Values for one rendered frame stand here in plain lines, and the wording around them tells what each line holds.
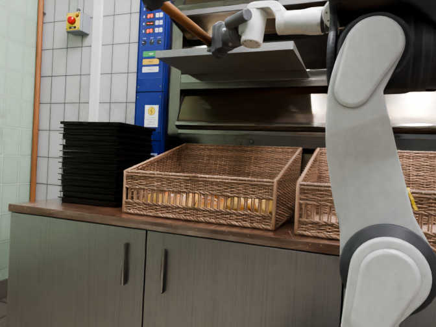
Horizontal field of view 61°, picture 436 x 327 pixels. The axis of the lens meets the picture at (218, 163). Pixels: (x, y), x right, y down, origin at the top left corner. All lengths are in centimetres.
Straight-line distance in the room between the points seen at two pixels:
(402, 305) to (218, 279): 64
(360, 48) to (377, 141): 14
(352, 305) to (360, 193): 17
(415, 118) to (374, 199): 96
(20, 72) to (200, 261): 153
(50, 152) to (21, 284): 86
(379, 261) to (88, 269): 102
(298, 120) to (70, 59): 128
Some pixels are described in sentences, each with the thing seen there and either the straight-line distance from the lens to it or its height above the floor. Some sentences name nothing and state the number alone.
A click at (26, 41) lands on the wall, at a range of 233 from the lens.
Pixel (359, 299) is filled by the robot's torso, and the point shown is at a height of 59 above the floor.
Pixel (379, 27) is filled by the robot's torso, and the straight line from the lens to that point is 63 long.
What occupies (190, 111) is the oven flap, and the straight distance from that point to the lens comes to 174.
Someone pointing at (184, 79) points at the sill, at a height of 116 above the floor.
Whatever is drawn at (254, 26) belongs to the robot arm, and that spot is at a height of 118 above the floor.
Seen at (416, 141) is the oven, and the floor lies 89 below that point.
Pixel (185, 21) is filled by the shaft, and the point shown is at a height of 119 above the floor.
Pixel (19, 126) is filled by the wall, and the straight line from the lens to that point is 225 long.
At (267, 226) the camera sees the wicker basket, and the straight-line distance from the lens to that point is 113.
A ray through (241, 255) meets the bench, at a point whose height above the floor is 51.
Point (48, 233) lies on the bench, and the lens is 148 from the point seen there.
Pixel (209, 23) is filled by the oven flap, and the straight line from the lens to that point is 172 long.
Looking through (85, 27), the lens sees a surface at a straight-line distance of 215.
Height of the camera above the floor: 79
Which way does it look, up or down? 1 degrees down
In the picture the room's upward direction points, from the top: 3 degrees clockwise
